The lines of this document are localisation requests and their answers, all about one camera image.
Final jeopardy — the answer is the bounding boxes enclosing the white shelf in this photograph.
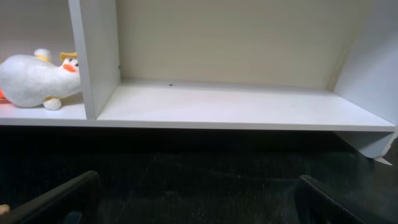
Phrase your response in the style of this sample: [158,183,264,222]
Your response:
[0,0,398,166]

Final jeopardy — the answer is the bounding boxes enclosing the white plush duck yellow hat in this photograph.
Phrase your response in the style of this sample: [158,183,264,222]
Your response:
[0,48,82,111]

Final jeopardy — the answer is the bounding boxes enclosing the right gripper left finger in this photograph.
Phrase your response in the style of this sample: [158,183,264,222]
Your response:
[0,170,101,224]

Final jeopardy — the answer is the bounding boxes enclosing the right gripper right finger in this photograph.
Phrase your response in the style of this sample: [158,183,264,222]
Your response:
[294,174,398,224]

